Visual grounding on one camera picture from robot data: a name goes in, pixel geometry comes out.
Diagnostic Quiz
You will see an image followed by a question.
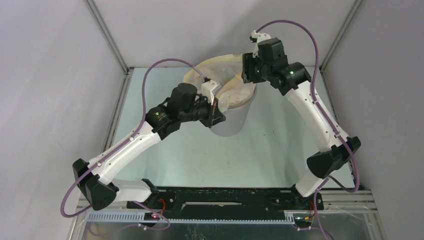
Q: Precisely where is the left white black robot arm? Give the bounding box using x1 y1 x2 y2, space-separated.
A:
72 80 226 211

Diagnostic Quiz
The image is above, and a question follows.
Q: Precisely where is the left aluminium frame post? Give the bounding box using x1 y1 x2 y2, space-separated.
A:
83 0 130 75

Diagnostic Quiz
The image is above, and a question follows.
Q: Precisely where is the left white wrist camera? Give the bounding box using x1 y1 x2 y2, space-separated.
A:
200 79 222 105

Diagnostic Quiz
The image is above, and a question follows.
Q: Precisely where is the grey slotted cable duct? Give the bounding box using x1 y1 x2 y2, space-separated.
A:
85 211 295 225

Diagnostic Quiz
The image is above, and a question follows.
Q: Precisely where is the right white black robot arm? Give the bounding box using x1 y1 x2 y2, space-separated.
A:
242 34 361 209

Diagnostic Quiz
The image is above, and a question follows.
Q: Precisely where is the grey plastic trash bin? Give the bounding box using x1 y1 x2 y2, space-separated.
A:
210 87 257 137

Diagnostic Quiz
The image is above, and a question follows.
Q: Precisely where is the translucent cream trash bag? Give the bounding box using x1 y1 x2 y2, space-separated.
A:
196 54 256 113

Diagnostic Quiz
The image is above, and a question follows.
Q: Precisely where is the right aluminium frame post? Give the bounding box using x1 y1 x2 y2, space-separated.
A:
319 0 364 74

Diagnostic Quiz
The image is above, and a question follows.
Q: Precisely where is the left aluminium floor rail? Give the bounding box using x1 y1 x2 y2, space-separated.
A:
101 67 134 152

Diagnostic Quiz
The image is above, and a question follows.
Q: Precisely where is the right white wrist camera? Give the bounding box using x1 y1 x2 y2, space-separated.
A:
249 30 271 58

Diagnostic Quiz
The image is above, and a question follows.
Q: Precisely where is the aluminium frame post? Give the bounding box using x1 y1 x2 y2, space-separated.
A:
319 0 364 74
83 0 130 75

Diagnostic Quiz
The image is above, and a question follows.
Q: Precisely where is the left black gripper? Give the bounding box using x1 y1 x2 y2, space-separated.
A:
179 93 226 129

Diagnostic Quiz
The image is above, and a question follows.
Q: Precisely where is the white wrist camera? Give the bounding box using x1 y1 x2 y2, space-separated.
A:
249 30 271 58
200 79 222 105

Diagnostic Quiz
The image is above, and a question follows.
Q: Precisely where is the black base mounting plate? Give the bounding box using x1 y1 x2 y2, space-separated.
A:
143 187 324 220

